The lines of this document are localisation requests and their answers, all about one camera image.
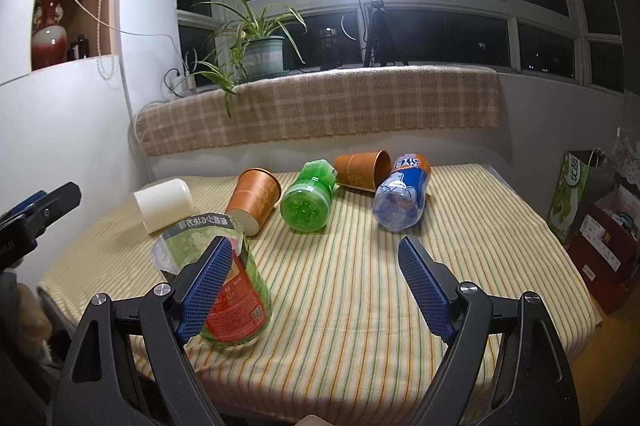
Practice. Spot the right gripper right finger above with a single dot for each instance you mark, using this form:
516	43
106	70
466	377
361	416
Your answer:
532	383

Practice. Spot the white plastic cup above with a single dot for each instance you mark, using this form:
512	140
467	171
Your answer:
164	204

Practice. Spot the near orange paper cup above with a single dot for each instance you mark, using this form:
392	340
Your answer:
253	199

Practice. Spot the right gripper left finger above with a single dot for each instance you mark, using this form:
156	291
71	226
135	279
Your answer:
127	365

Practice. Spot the blue soda bottle cup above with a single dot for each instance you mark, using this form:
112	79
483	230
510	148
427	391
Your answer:
400	201

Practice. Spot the small dark bottles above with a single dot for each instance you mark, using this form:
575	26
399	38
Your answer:
79	49

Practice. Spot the orange paper cup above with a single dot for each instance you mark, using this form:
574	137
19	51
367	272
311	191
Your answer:
253	199
364	170

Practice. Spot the red cardboard box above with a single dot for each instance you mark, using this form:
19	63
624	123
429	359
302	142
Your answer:
605	249

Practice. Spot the far orange paper cup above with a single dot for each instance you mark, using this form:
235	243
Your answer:
364	170

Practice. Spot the cut green tea bottle cup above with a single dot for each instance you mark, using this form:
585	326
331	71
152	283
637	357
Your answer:
242	310

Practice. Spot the potted spider plant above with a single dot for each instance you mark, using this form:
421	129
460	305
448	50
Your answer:
250	44

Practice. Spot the green white carton box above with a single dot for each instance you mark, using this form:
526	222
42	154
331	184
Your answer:
585	176

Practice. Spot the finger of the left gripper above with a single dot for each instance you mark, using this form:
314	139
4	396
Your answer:
19	237
26	209

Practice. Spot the red white ceramic vase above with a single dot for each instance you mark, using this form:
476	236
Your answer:
49	37

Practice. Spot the plaid beige sill cloth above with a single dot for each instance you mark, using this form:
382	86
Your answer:
335	103

